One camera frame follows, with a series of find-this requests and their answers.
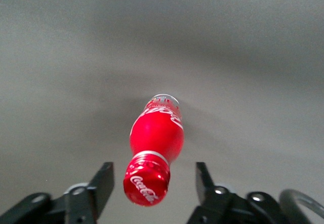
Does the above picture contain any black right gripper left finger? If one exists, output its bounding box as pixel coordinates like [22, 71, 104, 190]
[63, 161, 115, 224]

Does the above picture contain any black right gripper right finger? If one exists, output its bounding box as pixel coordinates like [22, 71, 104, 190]
[186, 162, 252, 224]

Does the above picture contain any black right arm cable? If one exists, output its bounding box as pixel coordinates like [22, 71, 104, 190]
[278, 189, 324, 224]

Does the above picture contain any red coke bottle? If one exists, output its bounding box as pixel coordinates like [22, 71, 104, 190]
[123, 93, 185, 207]

